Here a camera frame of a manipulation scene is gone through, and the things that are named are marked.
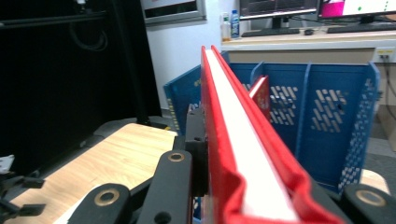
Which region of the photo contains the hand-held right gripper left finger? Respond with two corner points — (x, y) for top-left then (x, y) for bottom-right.
(136, 106), (209, 224)

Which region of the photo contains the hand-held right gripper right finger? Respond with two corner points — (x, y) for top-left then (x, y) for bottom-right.
(307, 179), (354, 224)

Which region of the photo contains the blue plastic file rack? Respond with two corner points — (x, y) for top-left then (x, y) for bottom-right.
(163, 50), (382, 194)

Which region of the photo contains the red hardcover book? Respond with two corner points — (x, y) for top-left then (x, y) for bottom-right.
(200, 45), (347, 224)
(248, 75), (271, 120)

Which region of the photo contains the black curtain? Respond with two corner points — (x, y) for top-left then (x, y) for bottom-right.
(0, 0), (163, 175)

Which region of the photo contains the white partition panel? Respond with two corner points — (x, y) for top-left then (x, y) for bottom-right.
(145, 0), (230, 108)

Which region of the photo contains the white power strip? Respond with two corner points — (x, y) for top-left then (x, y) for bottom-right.
(375, 46), (396, 63)

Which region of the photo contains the black crossbar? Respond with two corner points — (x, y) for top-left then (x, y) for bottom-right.
(0, 10), (107, 30)

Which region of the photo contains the yellowish plastic bottle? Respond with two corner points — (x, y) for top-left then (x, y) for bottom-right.
(221, 12), (233, 42)

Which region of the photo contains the grey framed board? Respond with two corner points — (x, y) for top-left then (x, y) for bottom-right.
(139, 0), (207, 26)

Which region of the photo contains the blue plastic bottle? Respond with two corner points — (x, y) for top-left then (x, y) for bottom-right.
(231, 9), (241, 39)

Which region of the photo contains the monitor with pink window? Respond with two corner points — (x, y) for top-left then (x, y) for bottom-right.
(317, 0), (396, 35)

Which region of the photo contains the monitor with dark screen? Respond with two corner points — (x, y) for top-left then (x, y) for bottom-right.
(238, 0), (319, 38)

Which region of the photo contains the coiled black cable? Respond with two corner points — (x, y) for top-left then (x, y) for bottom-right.
(69, 22), (109, 52)

